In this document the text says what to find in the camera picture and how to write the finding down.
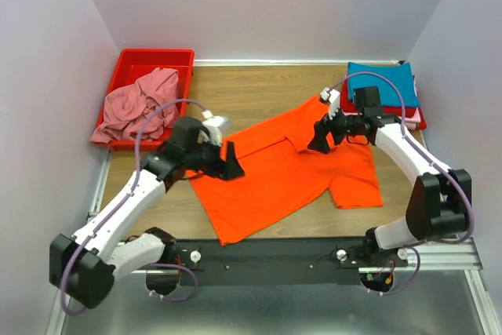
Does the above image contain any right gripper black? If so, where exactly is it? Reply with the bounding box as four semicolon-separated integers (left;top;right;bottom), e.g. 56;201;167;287
307;100;363;154

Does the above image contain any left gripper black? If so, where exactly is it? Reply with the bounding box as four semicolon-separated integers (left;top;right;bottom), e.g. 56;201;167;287
184;135;245;180

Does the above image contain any orange t-shirt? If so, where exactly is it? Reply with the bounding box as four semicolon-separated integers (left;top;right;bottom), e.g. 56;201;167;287
187;97;384;246

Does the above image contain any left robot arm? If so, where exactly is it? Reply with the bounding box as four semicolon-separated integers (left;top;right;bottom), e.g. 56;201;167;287
49;111;244;315

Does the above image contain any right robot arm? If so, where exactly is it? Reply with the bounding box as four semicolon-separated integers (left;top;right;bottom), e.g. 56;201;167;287
308;86;474;266

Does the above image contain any red folded t-shirt upper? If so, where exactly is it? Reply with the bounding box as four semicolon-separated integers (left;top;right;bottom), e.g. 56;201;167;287
340;75;421;118

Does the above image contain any pink folded t-shirt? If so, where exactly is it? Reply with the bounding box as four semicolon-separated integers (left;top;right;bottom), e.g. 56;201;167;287
405;108;422;130

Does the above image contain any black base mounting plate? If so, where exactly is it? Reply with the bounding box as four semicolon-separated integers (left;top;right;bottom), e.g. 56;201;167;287
160;237;408;286

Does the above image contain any dusty pink crumpled t-shirt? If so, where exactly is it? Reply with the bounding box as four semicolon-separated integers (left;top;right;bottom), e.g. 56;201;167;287
90;67;179;143

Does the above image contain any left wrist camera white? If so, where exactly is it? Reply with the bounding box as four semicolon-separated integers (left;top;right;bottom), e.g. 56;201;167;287
202;110;231;146

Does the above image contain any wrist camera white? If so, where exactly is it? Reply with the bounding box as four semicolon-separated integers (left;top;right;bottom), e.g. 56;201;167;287
202;110;231;146
319;87;340;119

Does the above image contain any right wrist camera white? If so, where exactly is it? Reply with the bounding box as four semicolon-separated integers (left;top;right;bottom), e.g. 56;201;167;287
319;87;340;119

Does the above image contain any aluminium rail frame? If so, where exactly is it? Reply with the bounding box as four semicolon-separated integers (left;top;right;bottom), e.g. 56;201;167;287
45;146;489;335

